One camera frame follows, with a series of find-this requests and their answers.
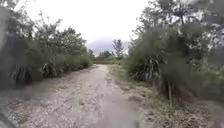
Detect dry grass verge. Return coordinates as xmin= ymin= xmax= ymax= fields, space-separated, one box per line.
xmin=107 ymin=63 xmax=224 ymax=128

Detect distant hazy mountain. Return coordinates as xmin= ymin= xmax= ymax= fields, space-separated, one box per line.
xmin=85 ymin=37 xmax=132 ymax=56

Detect grey gravel dirt path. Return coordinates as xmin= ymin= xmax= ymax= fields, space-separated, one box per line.
xmin=0 ymin=63 xmax=158 ymax=128

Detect distant tree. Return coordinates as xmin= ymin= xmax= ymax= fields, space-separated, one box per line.
xmin=111 ymin=38 xmax=126 ymax=60

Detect dense green bushes and trees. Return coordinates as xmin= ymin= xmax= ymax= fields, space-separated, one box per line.
xmin=124 ymin=0 xmax=224 ymax=108

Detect row of green bushes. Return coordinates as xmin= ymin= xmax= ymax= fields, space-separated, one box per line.
xmin=0 ymin=0 xmax=96 ymax=90

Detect distant green trees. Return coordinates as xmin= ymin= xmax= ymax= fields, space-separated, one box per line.
xmin=94 ymin=49 xmax=116 ymax=62

